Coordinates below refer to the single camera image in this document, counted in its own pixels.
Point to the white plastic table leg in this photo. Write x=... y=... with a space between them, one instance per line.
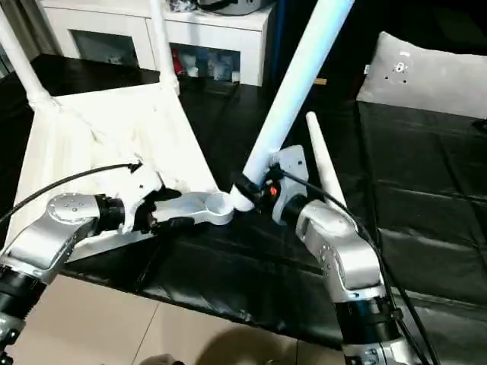
x=23 y=64
x=296 y=76
x=163 y=49
x=321 y=152

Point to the white plastic table top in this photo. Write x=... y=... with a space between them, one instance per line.
x=76 y=133

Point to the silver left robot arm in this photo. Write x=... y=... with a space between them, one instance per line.
x=57 y=228

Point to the black mat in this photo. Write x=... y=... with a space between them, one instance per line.
x=418 y=171

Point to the black case with gold label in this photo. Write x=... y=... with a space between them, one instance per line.
x=342 y=45

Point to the white glass-door cabinet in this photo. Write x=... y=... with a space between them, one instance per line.
x=114 y=23

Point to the grey pillow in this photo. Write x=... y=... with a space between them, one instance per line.
x=426 y=76

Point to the brown curtain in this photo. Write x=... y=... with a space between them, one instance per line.
x=43 y=23

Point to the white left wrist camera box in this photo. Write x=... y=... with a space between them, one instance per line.
x=141 y=186

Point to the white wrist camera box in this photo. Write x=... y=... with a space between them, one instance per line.
x=141 y=186
x=291 y=171

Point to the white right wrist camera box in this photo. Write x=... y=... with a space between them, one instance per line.
x=291 y=171

